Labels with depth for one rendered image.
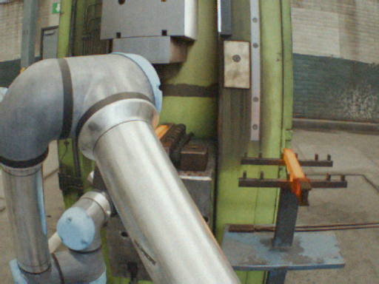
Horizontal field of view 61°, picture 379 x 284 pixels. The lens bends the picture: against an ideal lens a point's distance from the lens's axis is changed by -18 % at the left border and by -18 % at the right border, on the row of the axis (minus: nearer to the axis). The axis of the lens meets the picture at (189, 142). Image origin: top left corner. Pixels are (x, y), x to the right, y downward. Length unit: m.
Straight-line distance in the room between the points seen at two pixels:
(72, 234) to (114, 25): 0.80
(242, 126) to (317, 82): 6.05
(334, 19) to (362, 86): 1.50
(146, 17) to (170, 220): 0.95
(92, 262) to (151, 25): 0.81
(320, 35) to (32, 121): 7.10
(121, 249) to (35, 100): 1.01
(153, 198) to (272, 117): 1.03
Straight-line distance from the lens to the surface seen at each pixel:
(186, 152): 1.27
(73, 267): 0.75
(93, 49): 1.47
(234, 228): 1.26
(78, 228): 0.69
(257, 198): 1.47
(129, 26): 1.27
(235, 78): 1.34
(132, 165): 0.42
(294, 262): 1.09
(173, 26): 1.24
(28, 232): 0.62
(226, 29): 1.33
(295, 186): 0.92
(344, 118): 7.63
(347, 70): 7.57
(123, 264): 1.44
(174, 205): 0.40
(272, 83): 1.38
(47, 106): 0.47
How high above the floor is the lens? 1.30
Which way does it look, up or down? 13 degrees down
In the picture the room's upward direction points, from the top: 1 degrees clockwise
